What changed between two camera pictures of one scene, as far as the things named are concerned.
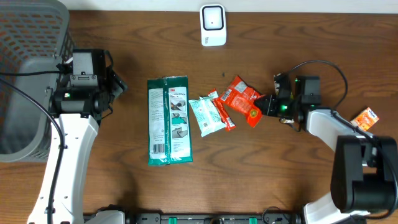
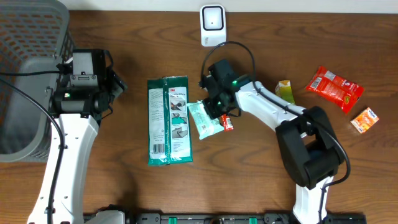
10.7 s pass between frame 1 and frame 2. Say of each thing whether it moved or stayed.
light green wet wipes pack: stayed
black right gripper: moved
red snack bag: moved
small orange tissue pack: stayed
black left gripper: stayed
